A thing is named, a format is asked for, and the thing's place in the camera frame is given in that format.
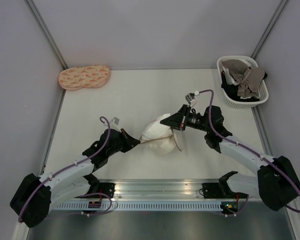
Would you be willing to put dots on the beige bra in basket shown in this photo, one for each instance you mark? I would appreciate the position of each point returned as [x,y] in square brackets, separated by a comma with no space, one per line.
[252,77]

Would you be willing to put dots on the white slotted cable duct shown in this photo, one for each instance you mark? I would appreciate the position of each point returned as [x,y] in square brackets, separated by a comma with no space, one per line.
[80,205]

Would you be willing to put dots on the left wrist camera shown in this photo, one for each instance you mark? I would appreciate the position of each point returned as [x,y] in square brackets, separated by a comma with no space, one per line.
[114,124]

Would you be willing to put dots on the right aluminium corner post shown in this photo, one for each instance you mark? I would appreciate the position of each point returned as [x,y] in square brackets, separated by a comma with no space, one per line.
[269,27]

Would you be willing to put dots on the black garment in basket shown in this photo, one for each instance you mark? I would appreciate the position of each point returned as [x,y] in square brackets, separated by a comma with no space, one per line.
[230,91]

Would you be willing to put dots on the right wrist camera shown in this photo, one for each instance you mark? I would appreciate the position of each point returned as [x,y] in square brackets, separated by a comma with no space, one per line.
[191,98]

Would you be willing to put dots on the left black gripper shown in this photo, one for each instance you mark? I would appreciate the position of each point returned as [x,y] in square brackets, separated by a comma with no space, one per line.
[128,146]

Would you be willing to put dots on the aluminium mounting rail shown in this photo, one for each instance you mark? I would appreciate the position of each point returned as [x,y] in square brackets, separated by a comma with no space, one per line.
[165,189]

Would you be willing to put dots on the left aluminium corner post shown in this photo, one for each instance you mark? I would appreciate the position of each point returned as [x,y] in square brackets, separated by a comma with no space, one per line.
[46,32]

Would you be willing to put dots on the pink carrot print bra case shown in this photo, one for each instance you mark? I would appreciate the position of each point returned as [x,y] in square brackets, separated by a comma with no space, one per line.
[84,77]

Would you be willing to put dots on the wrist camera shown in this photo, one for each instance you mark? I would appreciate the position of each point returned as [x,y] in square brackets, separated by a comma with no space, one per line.
[114,124]
[191,98]

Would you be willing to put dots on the white bra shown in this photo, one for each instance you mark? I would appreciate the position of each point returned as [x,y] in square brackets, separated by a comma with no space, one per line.
[155,130]

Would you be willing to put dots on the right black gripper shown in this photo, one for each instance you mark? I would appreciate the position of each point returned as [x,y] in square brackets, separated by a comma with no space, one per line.
[178,120]

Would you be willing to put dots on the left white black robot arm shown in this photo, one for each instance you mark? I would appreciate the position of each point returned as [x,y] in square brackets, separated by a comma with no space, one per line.
[36,196]

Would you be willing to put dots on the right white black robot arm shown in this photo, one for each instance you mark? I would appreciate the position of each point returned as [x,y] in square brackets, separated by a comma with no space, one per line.
[275,181]

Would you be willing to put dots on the aluminium corner post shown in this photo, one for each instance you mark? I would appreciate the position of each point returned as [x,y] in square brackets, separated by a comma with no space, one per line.
[46,32]
[269,27]

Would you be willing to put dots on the white garment in basket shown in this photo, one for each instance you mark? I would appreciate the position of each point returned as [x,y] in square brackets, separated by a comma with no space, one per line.
[229,79]

